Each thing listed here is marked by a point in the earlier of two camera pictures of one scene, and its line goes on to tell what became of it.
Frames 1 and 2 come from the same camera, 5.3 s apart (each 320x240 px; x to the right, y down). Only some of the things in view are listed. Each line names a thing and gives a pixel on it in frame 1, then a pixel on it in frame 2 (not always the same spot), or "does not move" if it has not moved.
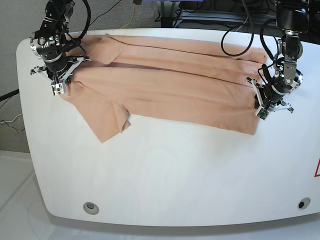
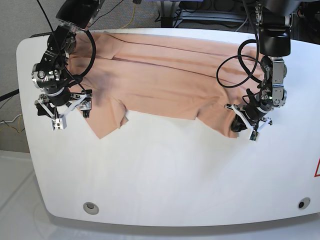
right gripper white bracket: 258,104 → 237,125
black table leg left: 4,96 does not move
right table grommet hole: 304,203 does not move
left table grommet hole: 91,208 does not move
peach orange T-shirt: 164,82 does not move
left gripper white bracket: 67,78 → 43,110
